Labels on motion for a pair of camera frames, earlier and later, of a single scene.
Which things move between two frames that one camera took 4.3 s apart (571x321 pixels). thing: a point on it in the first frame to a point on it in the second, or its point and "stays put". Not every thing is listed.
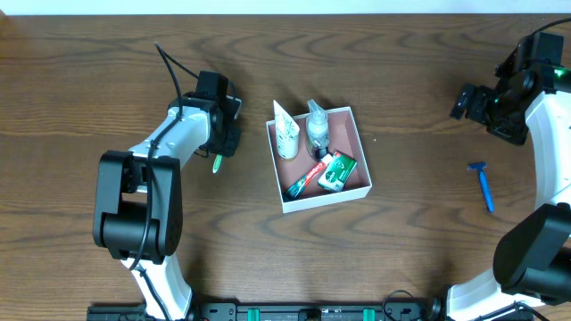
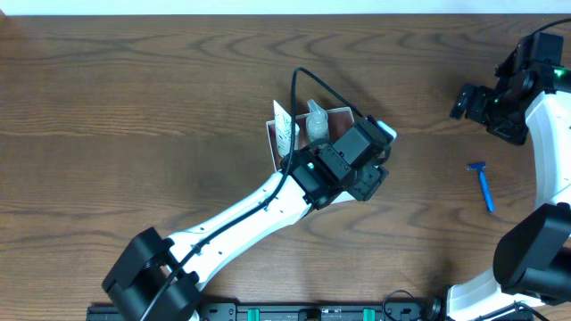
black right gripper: [471, 105] stays put
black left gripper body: [227, 140] to [372, 179]
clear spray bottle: [318, 127] stays put
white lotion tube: [287, 133] stays put
